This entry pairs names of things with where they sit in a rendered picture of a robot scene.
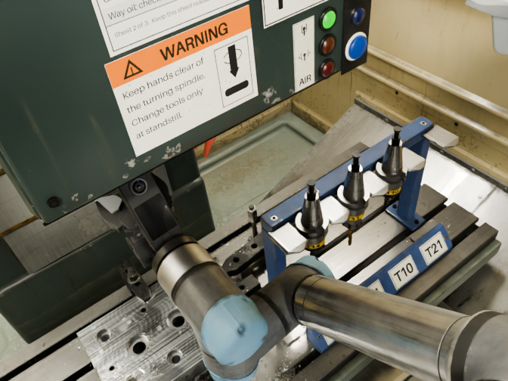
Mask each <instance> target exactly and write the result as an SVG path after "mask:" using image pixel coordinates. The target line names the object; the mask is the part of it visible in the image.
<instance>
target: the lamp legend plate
mask: <svg viewBox="0 0 508 381"><path fill-rule="evenodd" d="M293 51H294V72H295V92H298V91H300V90H302V89H304V88H306V87H308V86H310V85H311V84H313V83H314V16H312V17H310V18H307V19H305V20H303V21H301V22H298V23H296V24H294V25H293Z"/></svg>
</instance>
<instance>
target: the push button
mask: <svg viewBox="0 0 508 381"><path fill-rule="evenodd" d="M366 49H367V38H366V37H365V36H363V35H359V36H356V37H355V38H354V39H353V40H352V42H351V44H350V46H349V48H348V55H349V57H350V58H351V59H354V60H356V59H358V58H359V57H361V56H362V55H363V54H364V52H365V51H366Z"/></svg>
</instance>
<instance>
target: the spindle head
mask: <svg viewBox="0 0 508 381"><path fill-rule="evenodd" d="M246 5H249V14H250V21H251V29H252V43H253V51H254V58H255V66H256V81H257V89H258V95H257V96H255V97H254V98H251V99H249V100H248V101H245V102H243V103H242V104H239V105H237V106H236V107H233V108H231V109H230V110H228V111H226V112H224V113H222V114H220V115H218V116H216V117H214V118H212V119H210V120H208V121H206V122H204V123H202V124H200V125H198V126H196V127H194V128H192V129H190V130H188V131H186V132H185V133H183V134H181V135H179V136H177V137H175V138H173V139H171V140H169V141H167V142H165V143H163V144H161V145H159V146H157V147H155V148H153V149H151V150H149V151H147V152H145V153H143V154H141V155H140V156H136V155H135V151H134V148H133V146H132V142H131V140H130V137H129V134H128V131H127V128H126V127H125V123H124V120H123V117H122V114H121V112H120V109H119V105H118V103H117V101H116V97H115V94H114V92H113V89H112V86H111V84H110V80H109V77H108V75H107V71H106V69H105V66H104V65H105V64H108V63H110V62H112V61H115V60H117V59H120V58H121V57H125V56H126V55H129V54H132V53H134V52H136V51H139V50H141V49H143V48H146V47H148V46H151V45H153V44H156V43H157V42H161V41H162V40H165V39H167V38H170V37H172V36H175V35H177V34H179V33H182V32H184V31H186V30H189V29H192V28H194V27H195V26H199V25H201V24H203V23H206V22H208V21H210V20H213V19H215V18H217V17H220V16H222V15H225V14H227V13H230V12H232V11H235V10H237V9H239V8H242V7H244V6H246ZM343 5H344V0H327V1H325V2H322V3H320V4H319V5H316V6H314V7H312V8H309V9H307V10H305V11H303V12H300V13H298V14H296V15H293V16H292V17H289V18H287V19H285V20H282V21H281V22H278V23H276V24H274V25H271V26H269V27H267V28H263V21H262V3H261V0H249V1H246V2H244V3H241V4H239V5H236V6H234V7H232V8H229V9H227V10H224V11H222V12H219V13H217V14H214V15H212V16H210V17H207V18H205V19H202V20H200V21H197V22H196V23H192V24H191V25H188V26H185V27H183V28H180V29H178V30H176V31H174V32H171V33H169V34H166V35H164V36H161V37H159V38H157V39H154V40H152V41H149V42H147V43H144V44H143V45H139V46H137V47H135V48H132V49H130V50H127V51H125V52H123V53H121V54H118V55H115V56H113V57H110V54H109V51H108V49H107V45H106V42H105V40H104V36H103V33H102V31H101V27H100V24H99V22H98V18H97V15H96V13H95V10H94V7H93V4H92V2H91V0H0V165H1V166H2V168H3V169H4V171H5V173H6V174H7V176H8V177H9V179H10V180H11V182H12V184H13V186H14V187H15V188H16V190H17V192H18V193H19V195H20V197H21V198H22V200H23V201H24V203H25V204H26V206H27V208H28V209H29V211H30V212H31V213H32V214H33V215H35V216H37V217H38V218H39V219H40V220H41V222H42V224H43V225H44V226H47V225H49V224H51V223H53V222H55V221H57V220H58V219H60V218H63V217H64V216H66V215H69V214H70V213H72V212H74V211H76V210H77V209H80V208H82V207H83V206H85V205H87V204H89V203H91V202H93V201H95V200H97V199H99V198H100V197H102V196H104V195H106V194H108V193H110V192H112V191H114V190H115V189H117V188H119V187H122V186H123V185H125V184H128V183H129V182H130V181H133V180H135V179H136V178H139V177H141V176H142V175H144V174H146V173H148V172H150V171H152V170H154V169H155V168H157V167H159V166H161V165H163V164H165V163H167V162H169V161H170V160H173V159H174V158H176V157H178V156H180V155H182V154H183V153H186V152H188V151H189V150H192V149H194V148H195V147H197V146H199V145H201V144H203V143H205V142H207V141H209V140H211V139H212V138H214V137H216V136H218V135H220V134H222V133H224V132H226V131H227V130H229V129H232V128H233V127H235V126H237V125H239V124H241V123H242V122H245V121H247V120H248V119H251V118H253V117H254V116H256V115H258V114H260V113H262V112H264V111H266V110H267V109H269V108H271V107H273V106H275V105H277V104H279V103H281V102H282V101H285V100H286V99H288V98H291V97H292V96H294V95H295V94H298V93H299V92H301V91H304V90H306V89H307V88H309V87H311V86H313V85H315V84H317V83H319V82H321V81H323V79H321V78H320V77H319V75H318V70H319V67H320V65H321V64H322V62H323V61H324V60H326V59H327V58H332V59H334V60H335V62H336V69H335V70H334V73H333V75H334V74H336V73H338V72H339V71H341V60H342V24H343ZM328 7H332V8H335V9H336V11H337V20H336V23H335V25H334V26H333V28H332V29H330V30H329V31H326V32H324V31H322V30H321V29H320V28H319V26H318V21H319V17H320V15H321V13H322V12H323V11H324V9H326V8H328ZM312 16H314V83H313V84H311V85H310V86H308V87H306V88H304V89H302V90H300V91H298V92H295V72H294V51H293V25H294V24H296V23H298V22H301V21H303V20H305V19H307V18H310V17H312ZM329 33H332V34H334V36H335V37H336V47H335V48H334V50H333V52H332V53H331V54H330V55H328V56H326V57H324V56H322V55H320V54H319V51H318V46H319V43H320V41H321V40H322V38H323V37H324V36H325V35H326V34H329Z"/></svg>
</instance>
